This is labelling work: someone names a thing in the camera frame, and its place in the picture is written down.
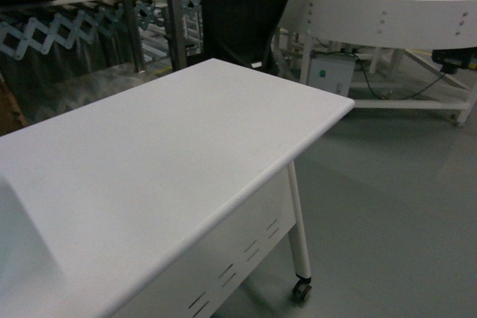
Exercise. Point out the expandable roller conveyor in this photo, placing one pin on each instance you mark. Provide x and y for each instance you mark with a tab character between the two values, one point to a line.
40	26

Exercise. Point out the white table leg with caster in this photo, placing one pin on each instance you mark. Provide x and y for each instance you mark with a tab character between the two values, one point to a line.
297	239

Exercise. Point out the white round conveyor table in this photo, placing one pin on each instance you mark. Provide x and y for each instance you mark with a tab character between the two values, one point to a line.
407	52

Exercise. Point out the black mesh office chair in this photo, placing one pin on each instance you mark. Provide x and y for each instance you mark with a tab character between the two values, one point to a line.
240	32

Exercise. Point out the white control box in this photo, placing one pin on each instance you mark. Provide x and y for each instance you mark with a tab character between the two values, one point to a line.
331	72

